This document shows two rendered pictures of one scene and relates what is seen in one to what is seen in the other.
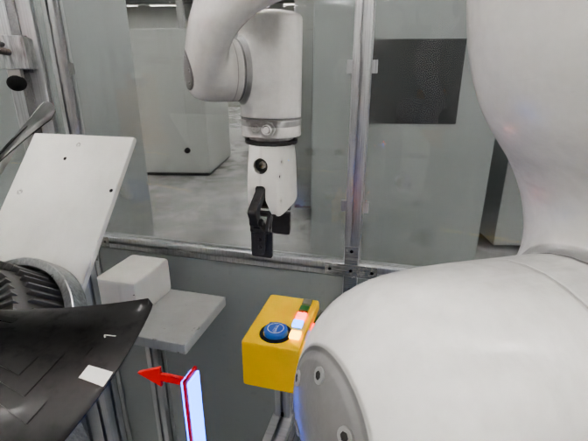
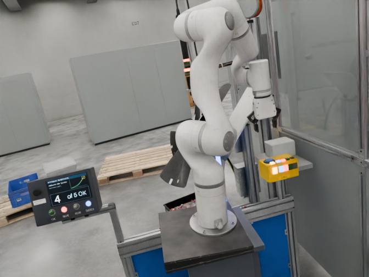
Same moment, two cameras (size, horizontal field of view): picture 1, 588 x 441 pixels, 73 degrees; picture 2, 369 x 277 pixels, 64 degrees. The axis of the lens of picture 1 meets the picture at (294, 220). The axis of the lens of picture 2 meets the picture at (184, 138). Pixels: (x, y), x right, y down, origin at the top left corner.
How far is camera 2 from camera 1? 1.11 m
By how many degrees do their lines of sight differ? 63
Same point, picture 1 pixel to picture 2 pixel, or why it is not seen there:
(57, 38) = (270, 48)
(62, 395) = not seen: hidden behind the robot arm
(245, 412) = (324, 230)
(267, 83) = (252, 81)
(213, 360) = (313, 196)
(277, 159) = (256, 102)
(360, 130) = (361, 86)
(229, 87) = (242, 83)
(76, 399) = not seen: hidden behind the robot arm
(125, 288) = (270, 147)
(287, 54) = (256, 73)
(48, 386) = not seen: hidden behind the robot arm
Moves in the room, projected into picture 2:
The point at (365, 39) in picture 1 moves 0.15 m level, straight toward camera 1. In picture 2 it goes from (359, 40) to (332, 46)
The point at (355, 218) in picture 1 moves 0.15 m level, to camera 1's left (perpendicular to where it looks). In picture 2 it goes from (362, 133) to (334, 128)
